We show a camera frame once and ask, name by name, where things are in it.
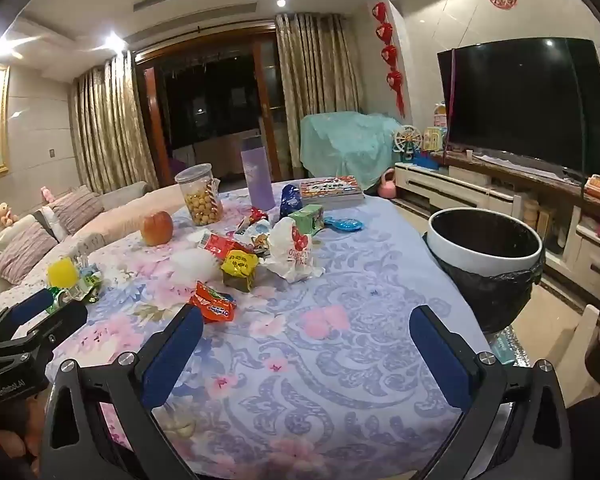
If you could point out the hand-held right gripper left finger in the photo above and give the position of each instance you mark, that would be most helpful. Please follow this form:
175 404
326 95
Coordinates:
172 355

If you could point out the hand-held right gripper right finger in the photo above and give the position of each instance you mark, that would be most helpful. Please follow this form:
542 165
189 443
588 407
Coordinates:
440 360

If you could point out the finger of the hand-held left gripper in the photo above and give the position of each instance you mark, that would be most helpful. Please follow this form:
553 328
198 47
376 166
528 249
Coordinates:
62 317
30 304

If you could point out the yellow wrapper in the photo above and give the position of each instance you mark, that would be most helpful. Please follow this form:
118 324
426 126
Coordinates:
62 272

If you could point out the orange red snack packet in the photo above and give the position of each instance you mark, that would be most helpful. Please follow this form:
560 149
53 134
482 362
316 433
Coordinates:
212 304

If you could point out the white tissue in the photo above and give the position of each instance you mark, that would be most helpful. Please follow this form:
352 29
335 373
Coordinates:
195 266

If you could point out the white trash bin black liner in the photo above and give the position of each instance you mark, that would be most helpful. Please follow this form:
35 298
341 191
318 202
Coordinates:
480 260

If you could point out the yellow snack packet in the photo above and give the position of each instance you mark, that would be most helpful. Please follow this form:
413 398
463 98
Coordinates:
240 266

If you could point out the red and white packet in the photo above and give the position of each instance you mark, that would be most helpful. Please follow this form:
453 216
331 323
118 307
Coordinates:
220 246

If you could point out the white printed clay bag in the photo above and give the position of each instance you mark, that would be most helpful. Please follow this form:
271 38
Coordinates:
256 244

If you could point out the white plastic bag red print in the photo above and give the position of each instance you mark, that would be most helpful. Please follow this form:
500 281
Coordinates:
292 255

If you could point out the red cookie packet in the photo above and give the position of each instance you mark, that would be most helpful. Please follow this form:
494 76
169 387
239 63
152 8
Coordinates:
256 216

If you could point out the green carton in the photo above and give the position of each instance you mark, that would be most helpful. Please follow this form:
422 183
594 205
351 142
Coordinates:
305 221

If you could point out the blue snack packet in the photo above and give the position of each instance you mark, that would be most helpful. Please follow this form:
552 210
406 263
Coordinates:
290 201

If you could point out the person's left hand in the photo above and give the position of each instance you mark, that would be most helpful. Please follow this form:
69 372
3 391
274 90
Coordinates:
27 437

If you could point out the pink striped pillow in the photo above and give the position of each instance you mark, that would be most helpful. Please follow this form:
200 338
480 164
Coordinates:
75 210
25 259

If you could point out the teal flat box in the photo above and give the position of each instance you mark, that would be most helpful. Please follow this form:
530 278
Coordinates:
507 349

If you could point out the small plush toy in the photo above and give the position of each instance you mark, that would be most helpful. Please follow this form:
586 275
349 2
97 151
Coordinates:
6 214

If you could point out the floral tablecloth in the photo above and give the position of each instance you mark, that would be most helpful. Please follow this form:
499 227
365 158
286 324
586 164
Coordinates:
330 360

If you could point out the light sofa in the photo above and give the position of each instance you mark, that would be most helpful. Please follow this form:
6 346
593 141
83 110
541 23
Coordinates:
115 220

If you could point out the pink plush toy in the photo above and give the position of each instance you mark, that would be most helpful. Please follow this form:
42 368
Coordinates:
47 194

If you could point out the red apple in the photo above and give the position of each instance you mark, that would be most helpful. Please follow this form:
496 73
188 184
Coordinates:
157 229

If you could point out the clear jar of snack balls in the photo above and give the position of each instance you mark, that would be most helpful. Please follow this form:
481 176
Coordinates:
202 205

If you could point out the cream stacked containers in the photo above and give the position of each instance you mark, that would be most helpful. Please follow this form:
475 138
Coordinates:
531 214

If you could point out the white television cabinet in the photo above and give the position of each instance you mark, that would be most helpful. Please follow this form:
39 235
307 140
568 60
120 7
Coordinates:
460 187

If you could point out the pink kettlebell toy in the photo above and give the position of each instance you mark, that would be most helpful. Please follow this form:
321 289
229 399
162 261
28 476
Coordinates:
386 189

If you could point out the purple drink bottle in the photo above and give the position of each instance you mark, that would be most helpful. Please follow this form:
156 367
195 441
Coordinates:
259 180

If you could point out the beige patterned curtain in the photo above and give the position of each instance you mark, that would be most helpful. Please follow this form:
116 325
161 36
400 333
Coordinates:
315 90
112 125

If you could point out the blue toy track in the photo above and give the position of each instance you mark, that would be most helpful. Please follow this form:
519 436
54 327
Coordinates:
426 160

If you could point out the colourful book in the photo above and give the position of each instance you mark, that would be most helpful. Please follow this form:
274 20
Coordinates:
330 190

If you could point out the yellow green toy house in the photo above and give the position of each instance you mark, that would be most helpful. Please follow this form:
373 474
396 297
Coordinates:
434 139

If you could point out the ferris wheel toy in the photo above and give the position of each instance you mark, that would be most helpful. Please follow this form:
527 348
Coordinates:
408 140

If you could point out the toy cash register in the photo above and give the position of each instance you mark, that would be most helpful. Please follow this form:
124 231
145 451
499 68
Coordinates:
596 187

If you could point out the teal furniture cover cloth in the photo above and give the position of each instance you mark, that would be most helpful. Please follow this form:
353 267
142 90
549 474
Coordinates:
345 145

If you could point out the pink toy box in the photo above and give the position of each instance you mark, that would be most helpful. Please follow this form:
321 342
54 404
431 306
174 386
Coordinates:
440 116

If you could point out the wooden sliding glass door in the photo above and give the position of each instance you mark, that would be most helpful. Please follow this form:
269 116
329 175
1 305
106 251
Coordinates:
205 110

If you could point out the black television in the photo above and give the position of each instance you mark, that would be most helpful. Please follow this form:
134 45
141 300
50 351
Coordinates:
525 105

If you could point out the wide ceiling air vent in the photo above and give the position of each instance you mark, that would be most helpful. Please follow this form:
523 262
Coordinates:
195 14

